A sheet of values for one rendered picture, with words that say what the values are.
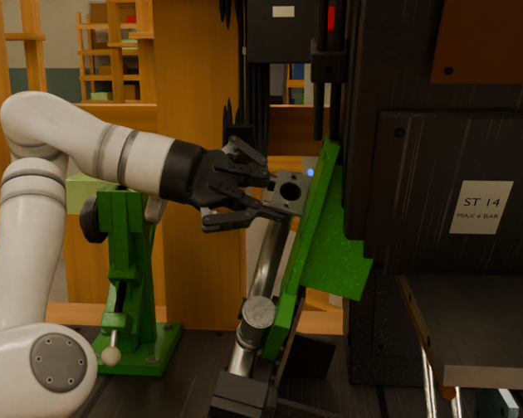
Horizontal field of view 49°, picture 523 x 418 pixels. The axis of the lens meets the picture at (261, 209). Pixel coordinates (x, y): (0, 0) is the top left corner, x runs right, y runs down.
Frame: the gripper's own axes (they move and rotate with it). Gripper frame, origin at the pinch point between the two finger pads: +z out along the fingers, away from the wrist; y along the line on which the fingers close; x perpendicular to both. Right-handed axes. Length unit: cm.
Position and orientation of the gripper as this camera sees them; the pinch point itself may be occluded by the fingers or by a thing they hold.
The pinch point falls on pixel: (280, 198)
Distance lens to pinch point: 69.8
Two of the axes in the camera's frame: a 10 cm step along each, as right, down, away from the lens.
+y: 2.4, -8.4, 4.9
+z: 9.6, 2.6, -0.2
